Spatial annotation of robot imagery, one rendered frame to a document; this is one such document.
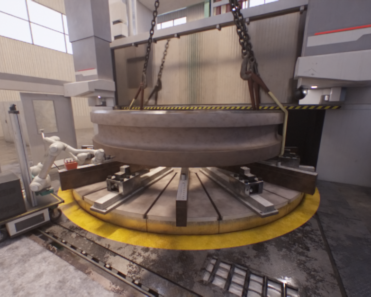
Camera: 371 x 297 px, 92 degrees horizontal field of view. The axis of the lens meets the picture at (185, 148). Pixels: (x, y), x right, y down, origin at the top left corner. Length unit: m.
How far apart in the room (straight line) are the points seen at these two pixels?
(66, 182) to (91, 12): 4.88
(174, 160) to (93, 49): 4.79
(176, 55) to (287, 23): 3.12
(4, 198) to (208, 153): 2.94
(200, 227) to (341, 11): 3.99
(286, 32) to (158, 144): 4.23
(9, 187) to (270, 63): 5.79
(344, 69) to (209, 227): 3.04
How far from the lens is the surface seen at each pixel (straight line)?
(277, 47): 5.66
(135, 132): 3.31
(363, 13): 4.33
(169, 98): 6.44
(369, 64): 3.75
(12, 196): 3.53
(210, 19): 6.14
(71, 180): 4.08
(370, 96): 4.76
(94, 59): 6.69
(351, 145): 5.79
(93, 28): 6.82
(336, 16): 4.28
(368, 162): 5.97
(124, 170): 3.21
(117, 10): 8.46
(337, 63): 3.68
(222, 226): 2.92
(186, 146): 3.01
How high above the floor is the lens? 1.80
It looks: 12 degrees down
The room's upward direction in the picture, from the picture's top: straight up
